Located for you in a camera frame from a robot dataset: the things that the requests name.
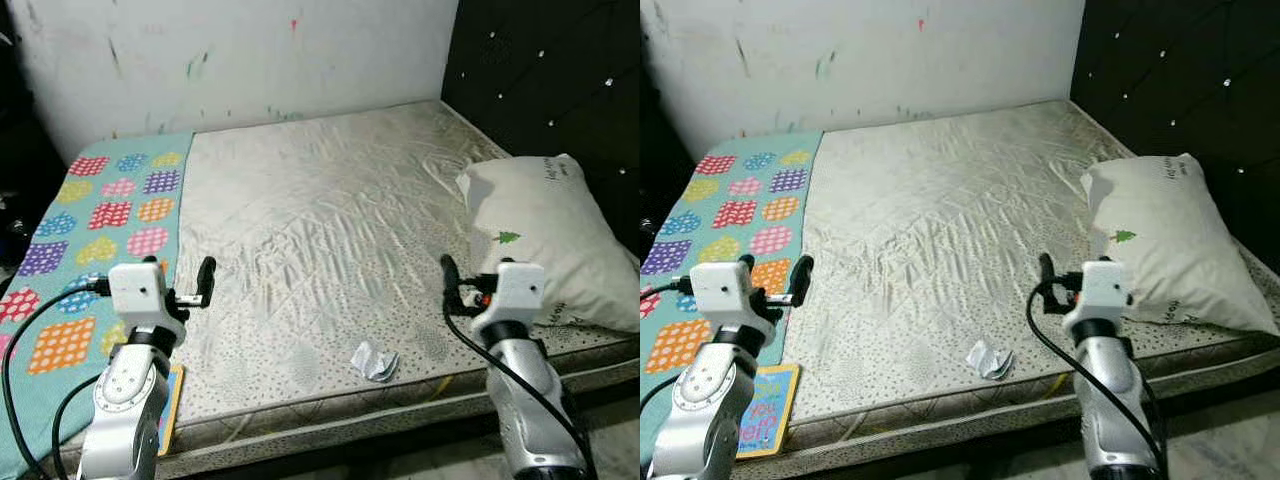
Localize white pillow green tree print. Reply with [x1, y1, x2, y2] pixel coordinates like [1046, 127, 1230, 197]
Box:
[456, 153, 641, 333]
[1080, 153, 1280, 336]

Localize teal blanket colourful hearts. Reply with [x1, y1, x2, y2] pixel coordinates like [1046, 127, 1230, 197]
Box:
[0, 133, 194, 480]
[640, 130, 826, 471]

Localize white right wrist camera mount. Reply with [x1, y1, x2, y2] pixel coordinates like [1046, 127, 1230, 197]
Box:
[470, 262, 548, 341]
[1062, 258, 1131, 336]

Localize white paper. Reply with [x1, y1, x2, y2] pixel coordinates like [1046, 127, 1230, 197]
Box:
[966, 340, 1013, 381]
[352, 341, 399, 383]

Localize white quilted mattress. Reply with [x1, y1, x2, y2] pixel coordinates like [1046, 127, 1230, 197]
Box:
[40, 98, 641, 479]
[760, 98, 1280, 471]

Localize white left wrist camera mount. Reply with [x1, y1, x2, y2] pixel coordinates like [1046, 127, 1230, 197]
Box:
[692, 262, 779, 341]
[107, 262, 188, 346]

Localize black tufted headboard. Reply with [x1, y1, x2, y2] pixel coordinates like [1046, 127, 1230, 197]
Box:
[440, 0, 641, 261]
[1068, 0, 1280, 271]

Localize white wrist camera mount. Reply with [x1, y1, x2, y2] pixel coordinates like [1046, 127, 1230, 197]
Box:
[1062, 258, 1131, 336]
[692, 262, 779, 341]
[470, 262, 548, 341]
[107, 262, 188, 346]

